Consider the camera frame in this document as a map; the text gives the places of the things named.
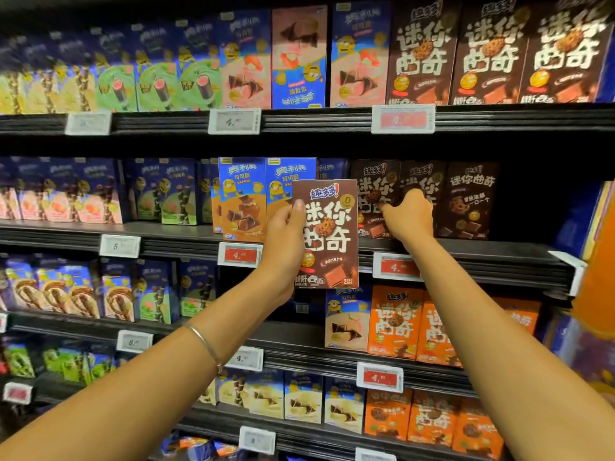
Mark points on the person's right hand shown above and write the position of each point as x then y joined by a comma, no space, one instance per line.
412,218

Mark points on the person's left hand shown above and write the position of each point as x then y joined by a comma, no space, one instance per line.
281,249

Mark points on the person's left thumb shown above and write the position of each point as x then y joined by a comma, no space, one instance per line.
293,213

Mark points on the person's right thumb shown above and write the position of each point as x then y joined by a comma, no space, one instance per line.
388,208

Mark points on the person's left forearm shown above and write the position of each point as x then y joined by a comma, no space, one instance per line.
144,388

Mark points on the person's right forearm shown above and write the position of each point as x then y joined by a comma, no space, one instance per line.
504,360

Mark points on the blue and caramel snack box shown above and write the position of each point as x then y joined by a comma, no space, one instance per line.
283,180
242,201

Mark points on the red price tag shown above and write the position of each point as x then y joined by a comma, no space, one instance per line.
396,267
239,255
379,377
403,119
17,393

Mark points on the dark blue box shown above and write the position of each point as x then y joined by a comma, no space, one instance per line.
301,308

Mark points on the white price tag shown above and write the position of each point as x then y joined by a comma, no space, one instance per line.
246,359
135,341
257,440
234,121
120,246
374,456
88,123

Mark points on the orange cookie box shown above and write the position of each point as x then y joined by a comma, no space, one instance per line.
387,415
521,314
478,432
395,324
432,420
435,338

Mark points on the blue and beige snack box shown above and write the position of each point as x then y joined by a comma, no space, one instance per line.
348,321

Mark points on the blue and pink snack box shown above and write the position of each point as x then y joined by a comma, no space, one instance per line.
245,62
360,55
299,57

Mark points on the silver bangle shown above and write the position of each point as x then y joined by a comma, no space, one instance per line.
207,348

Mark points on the large brown cookie box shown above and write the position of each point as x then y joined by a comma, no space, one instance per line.
423,52
567,52
490,52

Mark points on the blue and cream wafer box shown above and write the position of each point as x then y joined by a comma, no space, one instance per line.
344,408
233,386
303,398
265,393

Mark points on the white shelf end clip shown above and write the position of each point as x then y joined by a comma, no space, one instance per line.
574,271

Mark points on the row of blue pink-green boxes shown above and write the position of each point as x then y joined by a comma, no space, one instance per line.
96,191

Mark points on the orange hanging sign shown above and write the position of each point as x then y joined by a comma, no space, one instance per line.
598,273

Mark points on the row of blue brown-green boxes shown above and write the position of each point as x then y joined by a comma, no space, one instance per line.
86,292

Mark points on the row of blue yellow-green boxes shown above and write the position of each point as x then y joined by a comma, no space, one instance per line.
115,71

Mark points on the purple snack packages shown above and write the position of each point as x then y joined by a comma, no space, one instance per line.
584,350

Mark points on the colourful snack packets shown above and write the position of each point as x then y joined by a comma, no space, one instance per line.
202,448

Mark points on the row of green snack boxes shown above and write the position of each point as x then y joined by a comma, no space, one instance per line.
57,360

